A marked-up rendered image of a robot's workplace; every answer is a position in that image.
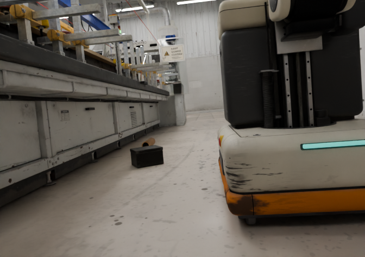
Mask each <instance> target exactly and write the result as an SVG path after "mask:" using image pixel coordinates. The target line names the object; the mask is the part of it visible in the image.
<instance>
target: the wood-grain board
mask: <svg viewBox="0 0 365 257"><path fill-rule="evenodd" d="M12 25H14V26H17V23H14V24H12ZM31 31H32V33H34V34H36V35H39V36H41V35H40V30H39V29H37V28H34V27H32V26H31ZM42 31H43V36H47V32H48V31H49V30H48V29H44V30H42ZM70 49H73V50H75V51H76V49H75V47H71V48H70ZM84 54H85V55H87V56H90V57H92V58H94V59H97V60H99V61H102V62H104V63H106V64H109V65H111V66H114V67H116V64H114V61H113V60H111V59H109V58H107V57H105V56H103V55H101V54H98V53H96V52H94V51H92V50H90V49H84Z"/></svg>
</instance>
